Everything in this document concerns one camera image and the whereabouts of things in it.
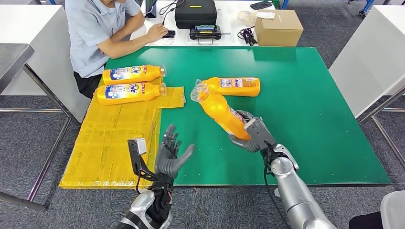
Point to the person's right hand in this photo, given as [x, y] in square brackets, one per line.
[156, 33]

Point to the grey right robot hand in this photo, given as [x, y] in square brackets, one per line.
[245, 146]

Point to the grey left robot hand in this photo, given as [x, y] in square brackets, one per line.
[167, 164]

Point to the small white object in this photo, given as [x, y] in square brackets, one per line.
[167, 41]

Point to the smartphone with reddish screen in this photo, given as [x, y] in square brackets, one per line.
[171, 34]

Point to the orange detergent bottle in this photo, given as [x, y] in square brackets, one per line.
[148, 73]
[218, 113]
[148, 91]
[240, 90]

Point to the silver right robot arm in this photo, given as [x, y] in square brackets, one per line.
[294, 196]

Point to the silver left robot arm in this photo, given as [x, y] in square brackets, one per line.
[140, 208]

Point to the black tablet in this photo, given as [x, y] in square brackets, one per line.
[151, 8]

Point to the black carrying case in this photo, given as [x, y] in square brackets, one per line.
[196, 15]

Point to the black handheld controller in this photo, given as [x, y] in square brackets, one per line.
[205, 33]

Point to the yellow taped cardboard sheet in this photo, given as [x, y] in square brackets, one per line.
[110, 148]

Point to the person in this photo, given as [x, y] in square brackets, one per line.
[91, 34]
[394, 210]

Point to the white desk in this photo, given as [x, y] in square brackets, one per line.
[229, 19]

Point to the clear plastic bag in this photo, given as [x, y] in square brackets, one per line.
[246, 16]

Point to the black smartphone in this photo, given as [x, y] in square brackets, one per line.
[261, 5]

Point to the white paper sheet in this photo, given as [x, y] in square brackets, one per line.
[265, 15]

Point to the brown cardboard box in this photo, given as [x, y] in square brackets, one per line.
[278, 31]

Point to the grey steel table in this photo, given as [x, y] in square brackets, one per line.
[12, 58]

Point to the white table with metal legs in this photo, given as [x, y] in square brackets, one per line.
[364, 57]

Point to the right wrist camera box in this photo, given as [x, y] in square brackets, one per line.
[250, 124]

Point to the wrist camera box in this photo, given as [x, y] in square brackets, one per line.
[250, 124]
[136, 158]

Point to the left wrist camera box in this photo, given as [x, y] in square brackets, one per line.
[136, 158]

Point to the blue metal cart frame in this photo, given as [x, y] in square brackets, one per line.
[284, 2]

